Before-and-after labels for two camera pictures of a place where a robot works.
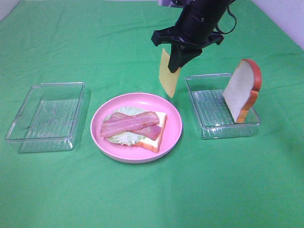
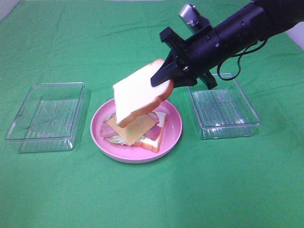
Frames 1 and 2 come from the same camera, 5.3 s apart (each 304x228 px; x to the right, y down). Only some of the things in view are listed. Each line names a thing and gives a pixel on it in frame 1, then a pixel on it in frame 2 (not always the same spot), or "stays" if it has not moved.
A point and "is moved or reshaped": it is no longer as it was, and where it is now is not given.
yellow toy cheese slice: (168, 79) is moved or reshaped
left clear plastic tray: (51, 118) stays
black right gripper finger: (180, 54) → (167, 71)
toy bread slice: (151, 145) stays
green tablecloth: (257, 182) stays
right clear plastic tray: (214, 120) stays
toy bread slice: (242, 92) → (135, 94)
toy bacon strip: (151, 131) stays
